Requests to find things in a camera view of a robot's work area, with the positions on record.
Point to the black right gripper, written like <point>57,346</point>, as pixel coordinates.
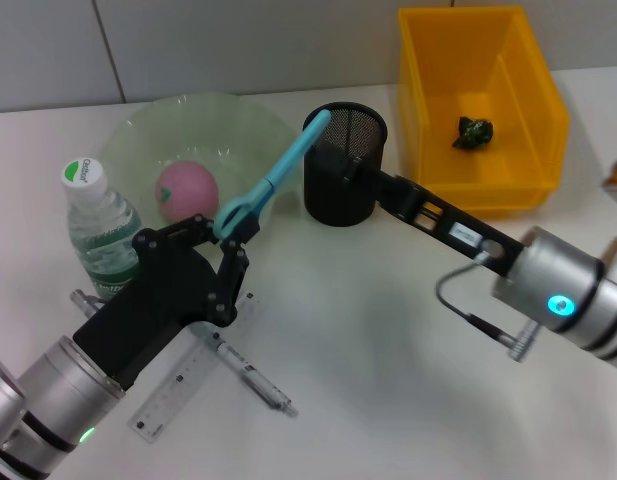
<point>448,220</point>

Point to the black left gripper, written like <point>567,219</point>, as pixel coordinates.
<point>168,295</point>

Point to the pink toy peach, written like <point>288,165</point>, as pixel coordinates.
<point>188,192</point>

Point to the green plastic wrapper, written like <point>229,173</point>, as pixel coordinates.
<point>473,132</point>

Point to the blue scissors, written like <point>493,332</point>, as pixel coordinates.
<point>288,160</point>

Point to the clear green-label water bottle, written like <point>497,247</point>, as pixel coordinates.
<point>98,220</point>

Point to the black mesh pen holder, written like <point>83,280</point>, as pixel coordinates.
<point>343,200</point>

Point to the green wavy glass fruit bowl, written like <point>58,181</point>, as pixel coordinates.
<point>153,130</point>

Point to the grey transparent pen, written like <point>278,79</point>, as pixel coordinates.
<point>258,385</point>

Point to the clear plastic ruler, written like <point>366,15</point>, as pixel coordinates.
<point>168,395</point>

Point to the yellow plastic bin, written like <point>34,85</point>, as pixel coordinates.
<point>483,175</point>

